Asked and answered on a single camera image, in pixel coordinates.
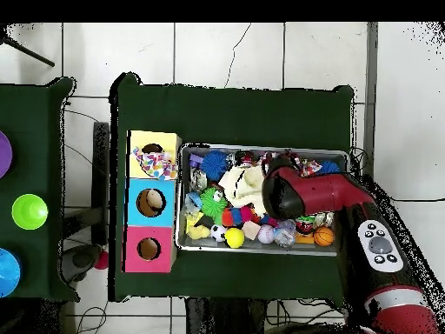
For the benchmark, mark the wooden three-hole box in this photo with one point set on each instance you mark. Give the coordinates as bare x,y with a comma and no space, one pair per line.
153,250

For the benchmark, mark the cream knitted cloth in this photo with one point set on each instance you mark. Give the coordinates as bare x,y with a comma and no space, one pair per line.
243,188

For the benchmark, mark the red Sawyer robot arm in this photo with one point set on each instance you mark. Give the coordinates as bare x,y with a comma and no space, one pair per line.
320,195

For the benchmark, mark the black tripod leg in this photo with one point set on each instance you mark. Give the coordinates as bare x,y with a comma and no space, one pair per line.
31,54

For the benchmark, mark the shallow silver mesh bin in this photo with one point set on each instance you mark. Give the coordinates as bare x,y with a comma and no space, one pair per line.
257,247

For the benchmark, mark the orange toy basketball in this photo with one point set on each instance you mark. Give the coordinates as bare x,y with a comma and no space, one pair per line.
323,236

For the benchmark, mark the polka dot cloth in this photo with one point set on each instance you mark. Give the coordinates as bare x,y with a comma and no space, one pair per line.
311,167
266,157
156,165

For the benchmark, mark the blue spiky ball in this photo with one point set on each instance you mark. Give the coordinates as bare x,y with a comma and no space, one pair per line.
213,165
330,167

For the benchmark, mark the small red ball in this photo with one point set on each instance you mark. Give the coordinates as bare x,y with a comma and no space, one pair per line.
102,261

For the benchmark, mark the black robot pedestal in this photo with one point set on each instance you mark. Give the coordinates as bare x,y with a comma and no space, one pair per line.
222,320

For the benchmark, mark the small soccer ball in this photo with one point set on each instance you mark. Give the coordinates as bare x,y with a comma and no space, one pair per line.
218,233

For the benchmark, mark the lime green bowl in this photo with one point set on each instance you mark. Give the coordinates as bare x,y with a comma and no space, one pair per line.
29,212

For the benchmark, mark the small baseball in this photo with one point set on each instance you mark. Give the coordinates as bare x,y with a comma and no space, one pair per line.
266,233

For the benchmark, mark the dark green tablecloth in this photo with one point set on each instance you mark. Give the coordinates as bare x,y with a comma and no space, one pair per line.
31,114
243,114

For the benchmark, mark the blue bowl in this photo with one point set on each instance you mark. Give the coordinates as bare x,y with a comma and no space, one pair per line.
7,273

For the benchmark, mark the purple bowl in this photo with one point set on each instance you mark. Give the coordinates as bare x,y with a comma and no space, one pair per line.
4,154

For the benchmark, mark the green spiky toy with eyes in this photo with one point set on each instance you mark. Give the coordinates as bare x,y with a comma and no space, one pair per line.
210,205

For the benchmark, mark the grey rounded base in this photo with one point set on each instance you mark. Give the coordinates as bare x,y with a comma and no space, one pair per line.
81,259

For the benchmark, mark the yellow ball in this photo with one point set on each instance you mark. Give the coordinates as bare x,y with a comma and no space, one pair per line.
234,238

